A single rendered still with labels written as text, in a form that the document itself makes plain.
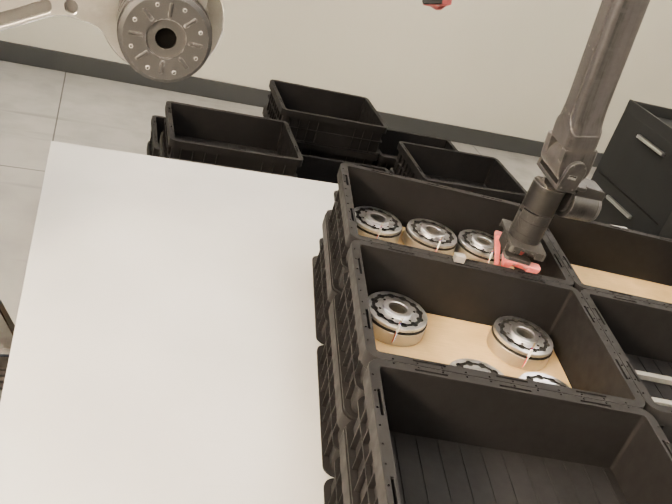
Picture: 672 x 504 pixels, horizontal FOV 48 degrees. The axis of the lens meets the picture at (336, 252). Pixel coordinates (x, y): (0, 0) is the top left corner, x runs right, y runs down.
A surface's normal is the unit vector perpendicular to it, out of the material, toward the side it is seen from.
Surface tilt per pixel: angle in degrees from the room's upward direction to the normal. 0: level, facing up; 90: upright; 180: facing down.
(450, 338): 0
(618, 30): 96
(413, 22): 90
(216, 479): 0
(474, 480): 0
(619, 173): 90
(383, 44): 90
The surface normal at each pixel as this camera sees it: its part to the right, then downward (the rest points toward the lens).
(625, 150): -0.94, -0.11
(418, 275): 0.05, 0.51
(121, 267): 0.27, -0.83
